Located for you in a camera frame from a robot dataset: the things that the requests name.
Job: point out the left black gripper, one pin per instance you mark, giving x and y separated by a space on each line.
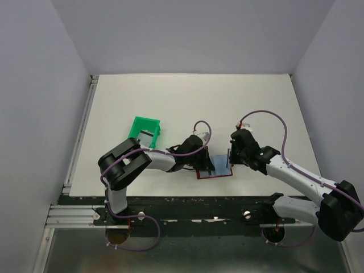
206 164

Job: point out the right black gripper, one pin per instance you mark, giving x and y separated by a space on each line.
233 158

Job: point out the white magnetic stripe card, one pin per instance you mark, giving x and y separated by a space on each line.
228 164

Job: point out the red card holder wallet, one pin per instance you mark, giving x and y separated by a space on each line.
219 164

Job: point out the green plastic card tray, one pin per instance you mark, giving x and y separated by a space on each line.
142 123

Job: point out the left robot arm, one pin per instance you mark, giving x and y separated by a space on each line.
123 164

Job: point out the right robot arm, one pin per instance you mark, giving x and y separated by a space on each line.
333 207

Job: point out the silver card in tray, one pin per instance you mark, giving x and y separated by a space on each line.
145 138

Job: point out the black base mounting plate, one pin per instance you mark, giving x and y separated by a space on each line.
192 216

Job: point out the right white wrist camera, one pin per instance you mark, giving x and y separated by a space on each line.
245 126

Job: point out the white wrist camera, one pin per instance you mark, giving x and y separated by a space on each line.
245 126
203 135

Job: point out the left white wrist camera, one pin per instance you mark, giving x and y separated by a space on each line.
203 135

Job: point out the left aluminium rail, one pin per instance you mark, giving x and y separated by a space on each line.
66 189

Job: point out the aluminium rail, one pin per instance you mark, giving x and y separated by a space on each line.
66 189
86 216

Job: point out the front aluminium rail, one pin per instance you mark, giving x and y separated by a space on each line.
86 216

